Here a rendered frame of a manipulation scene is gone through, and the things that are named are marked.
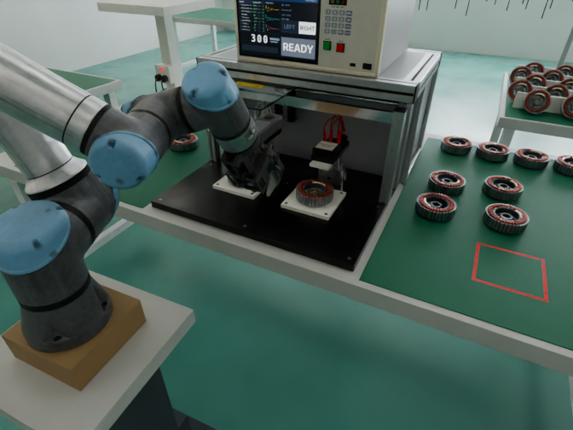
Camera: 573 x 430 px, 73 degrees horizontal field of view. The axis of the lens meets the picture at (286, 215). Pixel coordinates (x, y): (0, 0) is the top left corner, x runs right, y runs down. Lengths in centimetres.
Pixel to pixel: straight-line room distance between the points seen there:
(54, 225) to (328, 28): 80
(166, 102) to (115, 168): 16
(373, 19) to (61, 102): 77
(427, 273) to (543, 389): 101
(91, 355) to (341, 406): 103
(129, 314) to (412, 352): 126
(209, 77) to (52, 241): 35
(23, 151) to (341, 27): 78
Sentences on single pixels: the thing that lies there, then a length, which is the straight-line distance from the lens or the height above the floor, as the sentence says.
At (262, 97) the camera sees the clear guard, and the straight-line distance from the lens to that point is 109.
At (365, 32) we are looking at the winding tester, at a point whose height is 122.
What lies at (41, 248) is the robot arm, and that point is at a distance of 69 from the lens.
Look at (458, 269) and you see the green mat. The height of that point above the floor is 75.
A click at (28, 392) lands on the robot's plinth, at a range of 88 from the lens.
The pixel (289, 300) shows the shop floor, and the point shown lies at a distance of 190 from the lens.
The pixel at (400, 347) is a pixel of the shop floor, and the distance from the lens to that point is 180.
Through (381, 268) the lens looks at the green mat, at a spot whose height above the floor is 75.
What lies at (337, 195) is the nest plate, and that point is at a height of 78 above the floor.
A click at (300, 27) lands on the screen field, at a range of 116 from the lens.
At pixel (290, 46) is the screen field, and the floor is 117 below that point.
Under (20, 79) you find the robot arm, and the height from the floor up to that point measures 127.
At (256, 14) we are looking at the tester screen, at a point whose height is 125.
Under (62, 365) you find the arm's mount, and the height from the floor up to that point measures 81.
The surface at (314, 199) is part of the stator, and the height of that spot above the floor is 81.
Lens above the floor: 140
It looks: 35 degrees down
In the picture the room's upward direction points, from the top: straight up
